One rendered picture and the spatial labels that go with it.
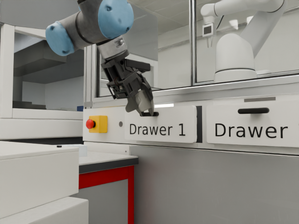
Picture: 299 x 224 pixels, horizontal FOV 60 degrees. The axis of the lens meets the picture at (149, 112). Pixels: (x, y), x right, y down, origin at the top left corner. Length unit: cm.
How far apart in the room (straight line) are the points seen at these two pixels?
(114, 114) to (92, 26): 56
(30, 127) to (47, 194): 108
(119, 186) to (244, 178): 40
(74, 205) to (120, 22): 34
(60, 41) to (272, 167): 59
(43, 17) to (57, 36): 98
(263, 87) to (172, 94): 29
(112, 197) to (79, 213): 50
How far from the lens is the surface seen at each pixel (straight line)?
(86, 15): 56
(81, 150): 95
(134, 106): 81
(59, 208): 38
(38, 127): 149
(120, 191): 92
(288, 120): 70
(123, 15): 54
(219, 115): 75
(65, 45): 62
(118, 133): 104
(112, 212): 91
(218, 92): 78
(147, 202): 97
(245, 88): 75
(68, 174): 43
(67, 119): 158
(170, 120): 81
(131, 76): 73
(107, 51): 71
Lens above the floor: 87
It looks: 3 degrees up
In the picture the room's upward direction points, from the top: straight up
